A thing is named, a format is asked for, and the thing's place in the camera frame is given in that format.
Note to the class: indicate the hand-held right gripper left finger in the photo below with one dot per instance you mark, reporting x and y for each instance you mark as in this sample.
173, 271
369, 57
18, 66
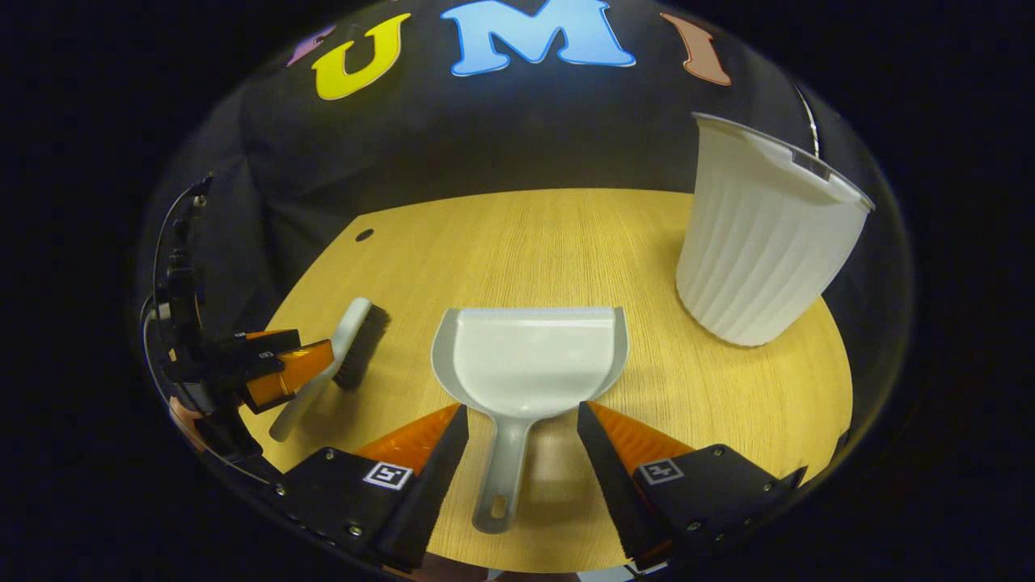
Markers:
424, 493

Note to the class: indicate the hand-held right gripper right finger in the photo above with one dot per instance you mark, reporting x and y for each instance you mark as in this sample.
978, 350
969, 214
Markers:
610, 477

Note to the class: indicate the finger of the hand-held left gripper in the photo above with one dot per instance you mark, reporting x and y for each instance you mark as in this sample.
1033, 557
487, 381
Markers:
271, 343
295, 372

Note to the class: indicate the white dustpan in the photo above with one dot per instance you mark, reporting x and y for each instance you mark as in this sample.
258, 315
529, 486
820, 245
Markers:
525, 364

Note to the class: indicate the white ribbed garbage bin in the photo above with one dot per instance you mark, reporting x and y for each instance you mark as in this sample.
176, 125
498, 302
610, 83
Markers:
760, 259

